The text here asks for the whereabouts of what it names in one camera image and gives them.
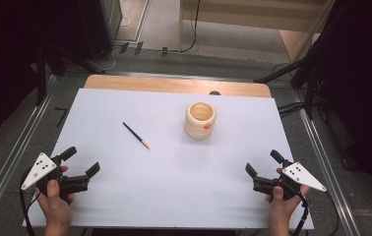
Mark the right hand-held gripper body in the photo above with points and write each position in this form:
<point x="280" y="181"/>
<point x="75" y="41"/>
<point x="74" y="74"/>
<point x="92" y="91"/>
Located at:
<point x="297" y="176"/>

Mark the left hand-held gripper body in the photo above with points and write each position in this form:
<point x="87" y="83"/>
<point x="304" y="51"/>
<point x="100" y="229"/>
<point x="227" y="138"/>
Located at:
<point x="39" y="168"/>

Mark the person's right hand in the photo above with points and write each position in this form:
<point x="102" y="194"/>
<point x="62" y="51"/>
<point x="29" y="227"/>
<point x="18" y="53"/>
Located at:
<point x="280" y="209"/>

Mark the person's left hand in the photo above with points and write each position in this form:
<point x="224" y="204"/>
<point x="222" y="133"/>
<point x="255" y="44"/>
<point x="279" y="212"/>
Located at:
<point x="56" y="206"/>

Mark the black pencil with orange tip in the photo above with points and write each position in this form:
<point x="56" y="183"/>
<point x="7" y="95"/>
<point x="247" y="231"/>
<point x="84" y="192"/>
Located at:
<point x="136" y="135"/>

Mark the cream ribbed ceramic cup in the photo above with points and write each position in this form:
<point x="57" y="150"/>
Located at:
<point x="199" y="126"/>

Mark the white table cover sheet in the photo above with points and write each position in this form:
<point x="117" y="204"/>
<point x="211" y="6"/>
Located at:
<point x="174" y="183"/>

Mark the black stand legs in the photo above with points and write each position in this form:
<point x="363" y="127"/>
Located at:
<point x="43" y="75"/>
<point x="307" y="82"/>

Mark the black curtain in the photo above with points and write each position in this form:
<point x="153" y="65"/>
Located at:
<point x="361" y="82"/>
<point x="7" y="49"/>

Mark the small dark floor plug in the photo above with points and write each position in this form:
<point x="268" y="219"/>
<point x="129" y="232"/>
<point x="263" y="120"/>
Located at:
<point x="164" y="51"/>

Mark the grey cabinet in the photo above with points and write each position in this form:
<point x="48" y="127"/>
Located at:
<point x="110" y="19"/>

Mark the light wooden furniture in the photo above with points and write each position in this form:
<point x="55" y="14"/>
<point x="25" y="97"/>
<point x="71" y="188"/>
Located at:
<point x="256" y="16"/>

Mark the metal floor rail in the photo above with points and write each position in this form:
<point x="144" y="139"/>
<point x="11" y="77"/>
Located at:
<point x="13" y="147"/>
<point x="326" y="170"/>

